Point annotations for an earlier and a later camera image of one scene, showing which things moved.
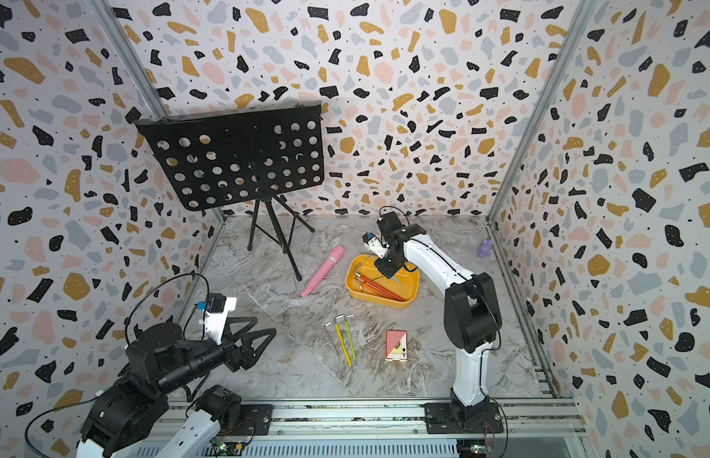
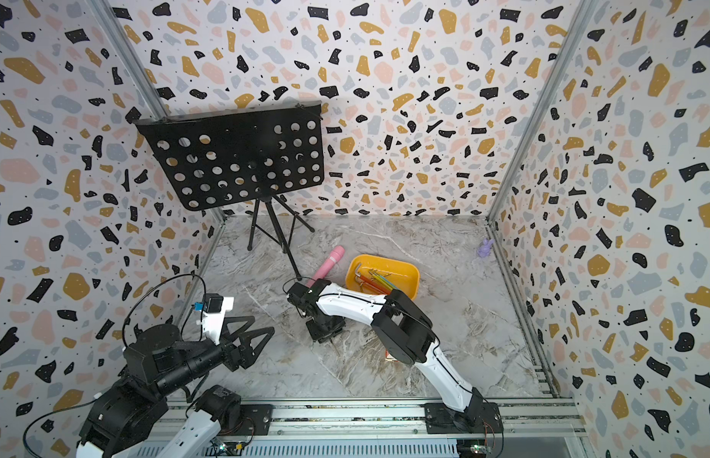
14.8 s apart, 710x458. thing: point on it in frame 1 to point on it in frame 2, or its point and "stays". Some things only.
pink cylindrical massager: x=336 y=254 stays
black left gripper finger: x=227 y=337 stays
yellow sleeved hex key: x=346 y=352 to x=381 y=281
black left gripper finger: x=252 y=355 stays
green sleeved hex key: x=350 y=337 to x=384 y=280
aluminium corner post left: x=108 y=18 stays
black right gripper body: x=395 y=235 to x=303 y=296
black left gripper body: x=232 y=357 stays
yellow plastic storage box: x=406 y=285 stays
